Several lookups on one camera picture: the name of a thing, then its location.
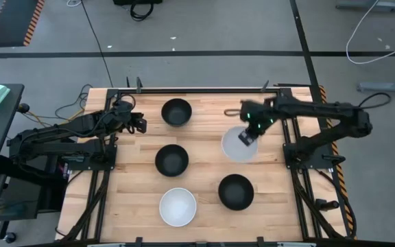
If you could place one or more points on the black aluminium table frame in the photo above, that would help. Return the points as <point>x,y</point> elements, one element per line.
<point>197,90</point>

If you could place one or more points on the black mat with hazard stripes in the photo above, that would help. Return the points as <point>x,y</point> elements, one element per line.
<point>10,22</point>

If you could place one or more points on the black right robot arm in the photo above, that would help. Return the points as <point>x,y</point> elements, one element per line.
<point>324,113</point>

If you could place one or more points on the black bowl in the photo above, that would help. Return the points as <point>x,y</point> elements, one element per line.
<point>171,160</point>
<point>236,191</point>
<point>176,112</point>

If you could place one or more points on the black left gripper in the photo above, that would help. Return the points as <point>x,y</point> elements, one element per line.
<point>123,111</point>

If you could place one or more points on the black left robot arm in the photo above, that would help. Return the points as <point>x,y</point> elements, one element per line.
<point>57,137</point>

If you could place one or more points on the white bowl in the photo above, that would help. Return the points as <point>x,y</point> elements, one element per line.
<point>235,149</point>
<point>177,206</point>

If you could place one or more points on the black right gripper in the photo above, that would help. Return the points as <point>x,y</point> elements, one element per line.
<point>256,115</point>

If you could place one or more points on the black caster wheel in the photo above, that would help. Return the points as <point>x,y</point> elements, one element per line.
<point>9,237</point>

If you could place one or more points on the black box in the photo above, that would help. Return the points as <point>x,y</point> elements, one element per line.
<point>137,1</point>

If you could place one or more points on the black equipment cart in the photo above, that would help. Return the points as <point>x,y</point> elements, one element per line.
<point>29,195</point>

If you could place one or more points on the grey desk foot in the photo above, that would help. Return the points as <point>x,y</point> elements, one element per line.
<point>369,5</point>
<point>386,85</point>

